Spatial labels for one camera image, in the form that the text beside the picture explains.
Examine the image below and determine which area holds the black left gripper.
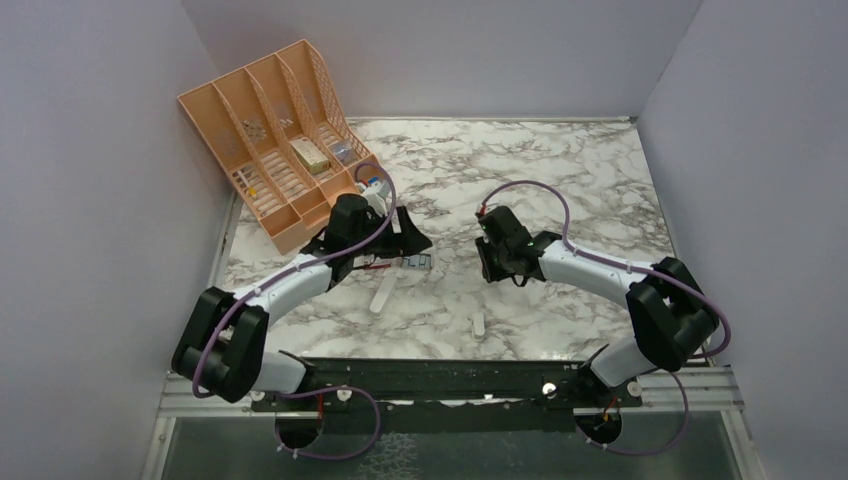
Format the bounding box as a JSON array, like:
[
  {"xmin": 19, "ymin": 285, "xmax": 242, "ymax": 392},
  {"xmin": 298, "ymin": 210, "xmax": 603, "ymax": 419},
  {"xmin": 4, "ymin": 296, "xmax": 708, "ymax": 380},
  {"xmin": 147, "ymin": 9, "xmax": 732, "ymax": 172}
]
[{"xmin": 349, "ymin": 206, "xmax": 432, "ymax": 259}]

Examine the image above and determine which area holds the staple box tray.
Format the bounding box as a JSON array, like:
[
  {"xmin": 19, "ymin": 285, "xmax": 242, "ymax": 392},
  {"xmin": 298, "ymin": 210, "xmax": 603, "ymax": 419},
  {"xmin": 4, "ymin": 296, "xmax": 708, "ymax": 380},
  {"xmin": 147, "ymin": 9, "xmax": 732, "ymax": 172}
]
[{"xmin": 397, "ymin": 253, "xmax": 433, "ymax": 271}]

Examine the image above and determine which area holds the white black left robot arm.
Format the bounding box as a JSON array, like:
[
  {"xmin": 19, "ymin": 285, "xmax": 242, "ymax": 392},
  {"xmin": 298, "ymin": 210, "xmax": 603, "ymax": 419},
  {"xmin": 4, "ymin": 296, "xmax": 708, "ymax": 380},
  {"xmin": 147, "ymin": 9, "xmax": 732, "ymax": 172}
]
[{"xmin": 171, "ymin": 194, "xmax": 433, "ymax": 411}]

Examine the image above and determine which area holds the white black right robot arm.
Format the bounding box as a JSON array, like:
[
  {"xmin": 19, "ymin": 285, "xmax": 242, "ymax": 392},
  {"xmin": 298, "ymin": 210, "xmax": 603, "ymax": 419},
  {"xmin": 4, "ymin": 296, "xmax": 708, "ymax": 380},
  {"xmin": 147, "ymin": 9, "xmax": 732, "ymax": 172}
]
[{"xmin": 475, "ymin": 206, "xmax": 720, "ymax": 407}]

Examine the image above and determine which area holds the long white stapler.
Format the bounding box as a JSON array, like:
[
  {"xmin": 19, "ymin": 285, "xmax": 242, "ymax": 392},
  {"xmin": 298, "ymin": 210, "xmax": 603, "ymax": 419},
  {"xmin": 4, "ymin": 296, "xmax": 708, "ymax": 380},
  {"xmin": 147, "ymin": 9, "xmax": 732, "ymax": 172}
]
[{"xmin": 369, "ymin": 272, "xmax": 397, "ymax": 317}]

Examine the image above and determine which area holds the clear bag of clips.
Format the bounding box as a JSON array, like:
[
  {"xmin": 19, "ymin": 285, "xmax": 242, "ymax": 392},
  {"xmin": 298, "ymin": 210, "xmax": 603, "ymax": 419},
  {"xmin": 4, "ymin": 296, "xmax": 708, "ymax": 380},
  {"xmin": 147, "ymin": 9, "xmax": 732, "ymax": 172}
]
[{"xmin": 330, "ymin": 140, "xmax": 358, "ymax": 166}]

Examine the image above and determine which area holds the yellow green box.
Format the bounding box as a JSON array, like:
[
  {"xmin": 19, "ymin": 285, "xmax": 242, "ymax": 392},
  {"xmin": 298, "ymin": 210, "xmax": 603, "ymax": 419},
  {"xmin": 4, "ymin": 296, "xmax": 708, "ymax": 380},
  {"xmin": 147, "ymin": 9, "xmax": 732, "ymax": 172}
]
[{"xmin": 289, "ymin": 136, "xmax": 330, "ymax": 175}]

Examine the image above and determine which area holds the peach plastic desk organizer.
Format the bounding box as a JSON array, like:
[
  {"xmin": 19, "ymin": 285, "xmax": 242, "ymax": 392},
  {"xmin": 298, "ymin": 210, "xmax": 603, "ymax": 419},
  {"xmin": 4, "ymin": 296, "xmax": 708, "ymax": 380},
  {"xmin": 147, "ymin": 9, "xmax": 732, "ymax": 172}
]
[{"xmin": 177, "ymin": 40, "xmax": 381, "ymax": 254}]

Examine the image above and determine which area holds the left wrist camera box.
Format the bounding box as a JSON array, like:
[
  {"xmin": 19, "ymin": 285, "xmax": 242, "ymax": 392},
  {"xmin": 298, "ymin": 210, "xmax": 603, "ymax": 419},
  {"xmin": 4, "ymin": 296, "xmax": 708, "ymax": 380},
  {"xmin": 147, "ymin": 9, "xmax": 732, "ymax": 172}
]
[{"xmin": 360, "ymin": 180, "xmax": 391, "ymax": 217}]

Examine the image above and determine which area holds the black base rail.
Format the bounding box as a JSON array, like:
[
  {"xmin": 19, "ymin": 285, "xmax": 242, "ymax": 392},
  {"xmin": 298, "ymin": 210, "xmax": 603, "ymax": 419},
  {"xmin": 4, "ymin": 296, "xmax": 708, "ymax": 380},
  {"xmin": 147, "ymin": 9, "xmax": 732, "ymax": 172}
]
[{"xmin": 182, "ymin": 354, "xmax": 644, "ymax": 432}]

